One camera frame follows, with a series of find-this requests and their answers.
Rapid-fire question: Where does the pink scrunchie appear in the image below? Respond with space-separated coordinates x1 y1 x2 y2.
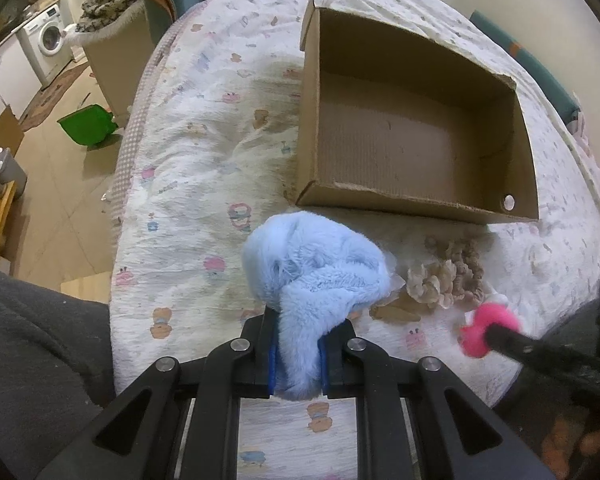
460 302 520 359

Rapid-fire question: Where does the light blue fluffy scrunchie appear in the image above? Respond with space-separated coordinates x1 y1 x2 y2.
242 211 396 401

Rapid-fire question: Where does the person's right hand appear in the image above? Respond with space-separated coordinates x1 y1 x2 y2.
541 408 600 479

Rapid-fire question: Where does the white small scrunchie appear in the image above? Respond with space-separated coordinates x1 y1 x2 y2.
484 292 509 308

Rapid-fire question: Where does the grey trouser leg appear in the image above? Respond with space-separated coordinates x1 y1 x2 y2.
0 272 116 479

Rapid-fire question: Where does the brown patterned scrunchie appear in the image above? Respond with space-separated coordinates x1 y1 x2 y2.
425 236 486 310

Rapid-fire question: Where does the brown cardboard scrap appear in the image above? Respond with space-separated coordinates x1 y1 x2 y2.
370 292 422 324

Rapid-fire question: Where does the beige ruffled scrunchie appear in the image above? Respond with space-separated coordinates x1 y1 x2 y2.
405 260 457 309

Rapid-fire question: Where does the teal headboard pad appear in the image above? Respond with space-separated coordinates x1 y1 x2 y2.
469 11 581 124

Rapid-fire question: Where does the open brown cardboard box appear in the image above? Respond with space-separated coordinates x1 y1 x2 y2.
296 2 539 224

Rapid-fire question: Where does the grey trash bin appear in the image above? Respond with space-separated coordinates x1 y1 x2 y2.
0 148 28 200

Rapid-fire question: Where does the white printed bed quilt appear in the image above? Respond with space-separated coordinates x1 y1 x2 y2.
110 0 600 389

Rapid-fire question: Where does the green plastic dustpan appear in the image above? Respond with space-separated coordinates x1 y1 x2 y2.
57 104 118 146

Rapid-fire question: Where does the cardboard piece on floor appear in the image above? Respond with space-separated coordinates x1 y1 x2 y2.
0 106 24 155

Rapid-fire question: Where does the brown floor rug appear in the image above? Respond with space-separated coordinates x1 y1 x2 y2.
19 63 88 132

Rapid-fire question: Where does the white kitchen cabinet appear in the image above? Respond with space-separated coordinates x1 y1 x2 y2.
0 35 42 119

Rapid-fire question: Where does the white washing machine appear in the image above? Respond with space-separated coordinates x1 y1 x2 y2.
16 2 72 88

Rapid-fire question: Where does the beige bed frame side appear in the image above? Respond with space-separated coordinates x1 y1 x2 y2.
83 12 155 127

